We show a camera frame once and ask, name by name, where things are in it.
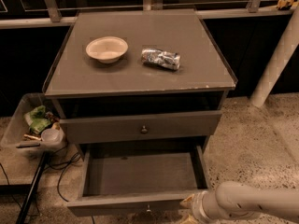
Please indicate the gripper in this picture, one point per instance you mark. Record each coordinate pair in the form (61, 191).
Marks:
(198, 206)

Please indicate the grey drawer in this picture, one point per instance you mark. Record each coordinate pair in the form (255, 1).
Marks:
(140, 127)
(123, 181)

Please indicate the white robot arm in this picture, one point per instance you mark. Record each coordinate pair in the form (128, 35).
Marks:
(237, 201)

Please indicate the grey wooden drawer cabinet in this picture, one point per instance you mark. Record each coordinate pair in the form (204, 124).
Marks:
(82, 87)

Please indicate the crumpled silver foil bag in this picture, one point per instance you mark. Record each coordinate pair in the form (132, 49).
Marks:
(161, 58)

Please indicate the clear plastic cup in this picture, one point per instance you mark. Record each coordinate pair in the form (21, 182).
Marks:
(50, 135)

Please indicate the black metal pole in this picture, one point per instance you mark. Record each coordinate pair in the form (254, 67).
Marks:
(33, 188)

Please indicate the green snack bag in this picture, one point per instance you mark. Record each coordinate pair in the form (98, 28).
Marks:
(36, 119)

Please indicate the clear plastic storage bin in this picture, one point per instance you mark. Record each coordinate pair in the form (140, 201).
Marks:
(18, 135)

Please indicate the white paper bowl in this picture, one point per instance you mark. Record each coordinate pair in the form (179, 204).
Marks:
(107, 49)

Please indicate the white round pillar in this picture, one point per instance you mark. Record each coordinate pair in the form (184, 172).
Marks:
(283, 52)

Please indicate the metal window railing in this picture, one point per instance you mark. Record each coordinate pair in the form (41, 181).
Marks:
(47, 13)

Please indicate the yellow object on ledge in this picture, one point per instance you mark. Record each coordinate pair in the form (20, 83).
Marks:
(286, 4)

